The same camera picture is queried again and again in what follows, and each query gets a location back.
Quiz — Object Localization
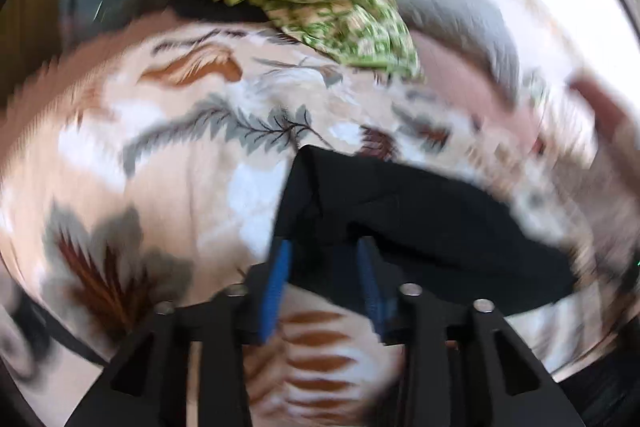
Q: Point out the cream floral pillow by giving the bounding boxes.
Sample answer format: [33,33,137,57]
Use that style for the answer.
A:
[523,69,598,169]

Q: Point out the grey quilted pillow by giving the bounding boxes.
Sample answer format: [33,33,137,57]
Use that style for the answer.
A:
[396,0,522,107]

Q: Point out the black pants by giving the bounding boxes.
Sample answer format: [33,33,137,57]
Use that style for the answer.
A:
[273,145,576,315]

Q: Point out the reddish brown armchair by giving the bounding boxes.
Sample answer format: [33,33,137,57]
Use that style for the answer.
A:
[568,69,639,193]

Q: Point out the pink bed sheet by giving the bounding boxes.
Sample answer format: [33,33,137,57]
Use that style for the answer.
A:
[410,30,539,150]

